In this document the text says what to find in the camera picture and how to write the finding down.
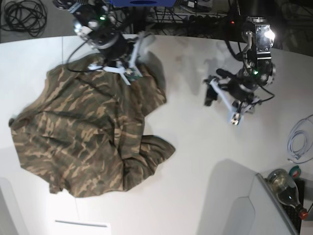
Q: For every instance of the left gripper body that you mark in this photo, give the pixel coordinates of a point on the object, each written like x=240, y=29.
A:
x=241, y=92

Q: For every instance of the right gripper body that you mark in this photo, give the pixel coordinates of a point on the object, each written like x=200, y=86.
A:
x=117, y=47

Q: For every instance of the camouflage t-shirt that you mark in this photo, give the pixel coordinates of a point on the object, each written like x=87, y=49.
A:
x=85, y=132

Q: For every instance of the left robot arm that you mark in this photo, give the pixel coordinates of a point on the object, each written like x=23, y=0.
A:
x=247, y=86

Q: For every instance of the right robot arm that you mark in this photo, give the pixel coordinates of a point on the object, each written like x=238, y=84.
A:
x=95, y=24

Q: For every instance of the black power strip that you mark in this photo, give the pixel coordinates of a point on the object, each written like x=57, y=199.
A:
x=206, y=20

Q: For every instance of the green tape roll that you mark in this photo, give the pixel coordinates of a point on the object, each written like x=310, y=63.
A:
x=295, y=172

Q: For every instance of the clear glass bottle red cap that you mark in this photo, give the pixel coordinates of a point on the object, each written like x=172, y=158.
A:
x=286, y=191

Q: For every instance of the grey equipment box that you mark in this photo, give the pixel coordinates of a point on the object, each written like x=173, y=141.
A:
x=270, y=218

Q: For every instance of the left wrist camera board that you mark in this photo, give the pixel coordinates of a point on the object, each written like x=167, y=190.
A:
x=235, y=118

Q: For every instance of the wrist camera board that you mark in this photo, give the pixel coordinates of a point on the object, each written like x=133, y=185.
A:
x=235, y=118
x=130, y=75

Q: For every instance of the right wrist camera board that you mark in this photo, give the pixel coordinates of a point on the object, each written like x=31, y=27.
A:
x=130, y=75

